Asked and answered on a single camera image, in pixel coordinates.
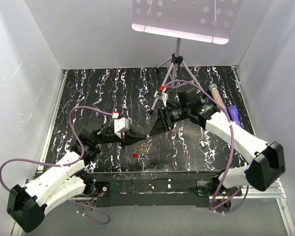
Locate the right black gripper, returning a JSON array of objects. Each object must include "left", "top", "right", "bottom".
[{"left": 148, "top": 105, "right": 190, "bottom": 137}]

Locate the large toothed keyring disc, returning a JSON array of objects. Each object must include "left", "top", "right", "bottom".
[{"left": 132, "top": 134, "right": 164, "bottom": 158}]

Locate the white black key fob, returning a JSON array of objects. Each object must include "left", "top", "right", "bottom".
[{"left": 200, "top": 140, "right": 205, "bottom": 148}]

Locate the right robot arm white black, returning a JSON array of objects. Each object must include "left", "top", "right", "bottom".
[{"left": 149, "top": 86, "right": 286, "bottom": 196}]

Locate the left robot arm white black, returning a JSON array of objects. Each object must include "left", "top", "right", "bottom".
[{"left": 7, "top": 118, "right": 147, "bottom": 233}]

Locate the glitter toy microphone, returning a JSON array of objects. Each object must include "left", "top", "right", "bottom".
[{"left": 208, "top": 83, "right": 227, "bottom": 113}]

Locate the lilac music stand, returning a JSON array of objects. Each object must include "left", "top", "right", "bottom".
[{"left": 131, "top": 0, "right": 244, "bottom": 115}]

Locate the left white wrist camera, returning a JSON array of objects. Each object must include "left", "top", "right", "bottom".
[{"left": 112, "top": 111, "right": 129, "bottom": 139}]

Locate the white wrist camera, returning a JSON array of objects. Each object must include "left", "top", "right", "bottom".
[
  {"left": 154, "top": 86, "right": 168, "bottom": 107},
  {"left": 112, "top": 111, "right": 129, "bottom": 139}
]

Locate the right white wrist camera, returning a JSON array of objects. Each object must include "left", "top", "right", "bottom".
[{"left": 154, "top": 86, "right": 168, "bottom": 107}]

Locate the black front rail base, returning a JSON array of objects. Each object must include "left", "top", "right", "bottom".
[{"left": 66, "top": 171, "right": 249, "bottom": 208}]

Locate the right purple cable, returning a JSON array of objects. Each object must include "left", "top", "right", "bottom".
[{"left": 162, "top": 80, "right": 249, "bottom": 212}]

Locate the aluminium frame rail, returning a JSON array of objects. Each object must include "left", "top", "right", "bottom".
[{"left": 11, "top": 178, "right": 295, "bottom": 236}]

